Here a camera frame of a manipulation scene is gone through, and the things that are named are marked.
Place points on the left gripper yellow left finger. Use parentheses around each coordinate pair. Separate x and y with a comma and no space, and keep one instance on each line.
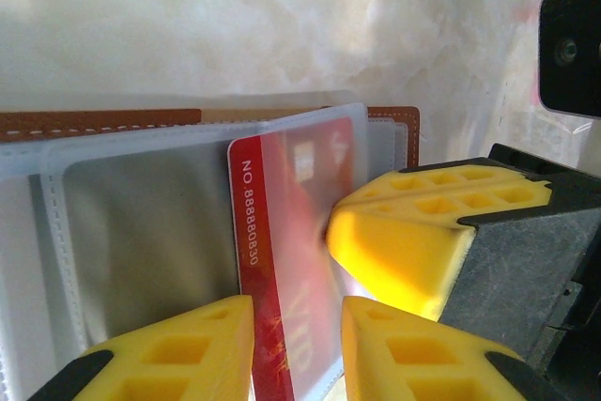
(188,363)

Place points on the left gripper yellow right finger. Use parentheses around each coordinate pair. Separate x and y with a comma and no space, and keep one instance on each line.
(413,363)

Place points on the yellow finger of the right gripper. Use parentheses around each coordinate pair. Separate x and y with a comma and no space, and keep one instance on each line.
(394,255)
(436,178)

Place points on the red VIP card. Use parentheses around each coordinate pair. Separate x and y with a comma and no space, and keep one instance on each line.
(282,232)

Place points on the brown leather card holder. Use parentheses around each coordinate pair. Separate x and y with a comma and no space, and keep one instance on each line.
(141,213)

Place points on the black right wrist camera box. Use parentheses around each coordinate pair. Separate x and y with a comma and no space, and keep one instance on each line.
(570,53)

